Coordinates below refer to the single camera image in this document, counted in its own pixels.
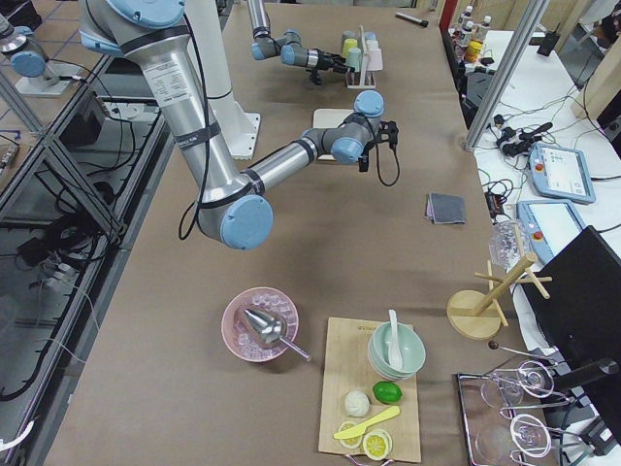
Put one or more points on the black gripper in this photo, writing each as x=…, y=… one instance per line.
x=363, y=160
x=326, y=59

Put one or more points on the green cup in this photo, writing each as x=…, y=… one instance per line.
x=354, y=59

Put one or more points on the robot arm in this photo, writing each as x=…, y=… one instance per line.
x=231, y=207
x=288, y=47

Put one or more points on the yellow cup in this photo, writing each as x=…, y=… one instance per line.
x=348, y=44

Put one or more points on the grey cup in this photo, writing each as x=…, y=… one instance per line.
x=347, y=35

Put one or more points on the white cup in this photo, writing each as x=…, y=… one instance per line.
x=372, y=46

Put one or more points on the pink cup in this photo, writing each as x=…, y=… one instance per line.
x=375, y=62

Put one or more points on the cream rabbit tray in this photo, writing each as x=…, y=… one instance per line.
x=325, y=126

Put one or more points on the black glass rack tray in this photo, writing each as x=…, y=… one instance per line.
x=521, y=415

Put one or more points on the grey folded cloth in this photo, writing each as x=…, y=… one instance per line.
x=445, y=209

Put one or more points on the metal tube black cap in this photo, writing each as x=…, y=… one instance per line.
x=411, y=19

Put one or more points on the teach pendant far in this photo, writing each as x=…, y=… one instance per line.
x=561, y=173

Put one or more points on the teach pendant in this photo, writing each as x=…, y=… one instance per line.
x=561, y=173
x=550, y=225

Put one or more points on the teach pendant near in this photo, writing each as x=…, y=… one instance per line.
x=550, y=225

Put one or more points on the wooden mug tree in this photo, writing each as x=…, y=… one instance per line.
x=479, y=316

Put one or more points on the white ceramic spoon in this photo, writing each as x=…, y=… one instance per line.
x=395, y=357

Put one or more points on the metal ice scoop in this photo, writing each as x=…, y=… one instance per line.
x=268, y=329

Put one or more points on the pink bowl with ice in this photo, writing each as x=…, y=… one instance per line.
x=239, y=341

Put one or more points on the green lime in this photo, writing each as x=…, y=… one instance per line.
x=387, y=392

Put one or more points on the black monitor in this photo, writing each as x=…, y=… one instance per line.
x=581, y=318

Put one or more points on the bamboo cutting board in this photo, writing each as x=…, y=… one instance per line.
x=347, y=368

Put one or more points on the white steamed bun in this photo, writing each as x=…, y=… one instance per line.
x=356, y=403

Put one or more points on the yellow plastic knife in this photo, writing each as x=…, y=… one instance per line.
x=360, y=428

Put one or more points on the white wire cup rack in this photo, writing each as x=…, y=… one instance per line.
x=364, y=79

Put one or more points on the aluminium frame post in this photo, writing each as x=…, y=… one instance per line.
x=513, y=53

